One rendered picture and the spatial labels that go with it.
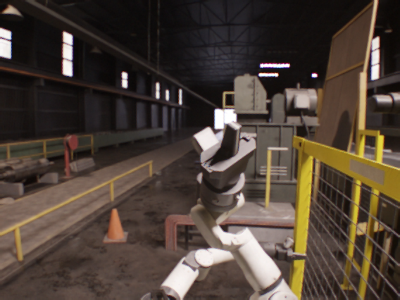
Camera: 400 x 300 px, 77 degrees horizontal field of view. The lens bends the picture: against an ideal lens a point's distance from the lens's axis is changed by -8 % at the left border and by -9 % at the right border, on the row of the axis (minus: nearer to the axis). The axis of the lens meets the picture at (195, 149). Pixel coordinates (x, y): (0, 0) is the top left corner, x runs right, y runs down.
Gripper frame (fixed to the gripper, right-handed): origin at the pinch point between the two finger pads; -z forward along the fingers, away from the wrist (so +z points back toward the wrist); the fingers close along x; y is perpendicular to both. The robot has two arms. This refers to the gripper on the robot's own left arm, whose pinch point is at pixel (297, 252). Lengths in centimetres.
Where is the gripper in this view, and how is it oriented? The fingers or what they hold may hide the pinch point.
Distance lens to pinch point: 135.7
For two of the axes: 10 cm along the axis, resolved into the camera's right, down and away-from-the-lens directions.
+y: 0.0, -9.9, -1.1
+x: -1.6, 1.0, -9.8
